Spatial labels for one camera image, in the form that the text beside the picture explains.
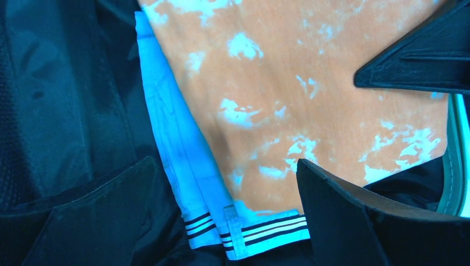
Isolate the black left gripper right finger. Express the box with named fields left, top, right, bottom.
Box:
left=296, top=158, right=469, bottom=265

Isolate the orange item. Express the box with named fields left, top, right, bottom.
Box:
left=140, top=1, right=447, bottom=216

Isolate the teal garment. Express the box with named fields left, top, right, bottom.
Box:
left=135, top=11, right=311, bottom=260

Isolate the green hard-shell suitcase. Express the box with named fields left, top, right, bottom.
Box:
left=0, top=0, right=470, bottom=266

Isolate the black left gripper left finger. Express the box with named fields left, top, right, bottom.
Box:
left=1, top=157, right=158, bottom=265

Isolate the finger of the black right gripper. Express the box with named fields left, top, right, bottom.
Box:
left=354, top=0, right=469, bottom=95

